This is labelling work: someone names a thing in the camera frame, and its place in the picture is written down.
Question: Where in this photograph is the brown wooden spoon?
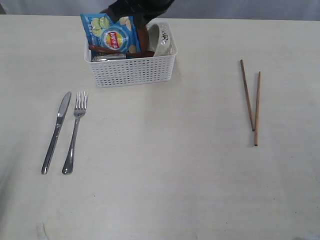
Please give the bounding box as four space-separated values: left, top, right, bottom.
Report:
88 45 155 58

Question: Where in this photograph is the silver fork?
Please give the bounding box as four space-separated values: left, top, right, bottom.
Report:
61 91 88 175

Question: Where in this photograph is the silver table knife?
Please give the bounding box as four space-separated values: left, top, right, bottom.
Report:
41 91 72 175

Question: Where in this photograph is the wooden chopstick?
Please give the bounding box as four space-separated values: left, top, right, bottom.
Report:
240 59 255 132
254 71 261 146

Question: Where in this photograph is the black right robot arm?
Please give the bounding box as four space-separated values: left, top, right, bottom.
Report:
101 0 175 22

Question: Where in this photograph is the white perforated plastic basket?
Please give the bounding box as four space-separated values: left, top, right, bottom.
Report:
84 21 178 88

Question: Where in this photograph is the white patterned ceramic bowl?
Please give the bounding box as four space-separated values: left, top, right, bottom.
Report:
147 23 171 57

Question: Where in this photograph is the brown round plate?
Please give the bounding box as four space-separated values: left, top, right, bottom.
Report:
110 16 149 53

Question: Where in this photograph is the blue chips bag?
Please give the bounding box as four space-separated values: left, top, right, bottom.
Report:
80 13 141 54

